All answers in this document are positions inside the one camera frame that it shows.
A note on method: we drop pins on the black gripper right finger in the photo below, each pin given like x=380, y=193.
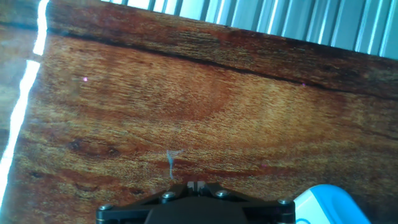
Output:
x=267, y=211

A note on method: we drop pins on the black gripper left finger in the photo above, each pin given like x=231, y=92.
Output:
x=124, y=213

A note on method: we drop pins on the blue and white desk lamp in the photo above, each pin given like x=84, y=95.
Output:
x=329, y=205

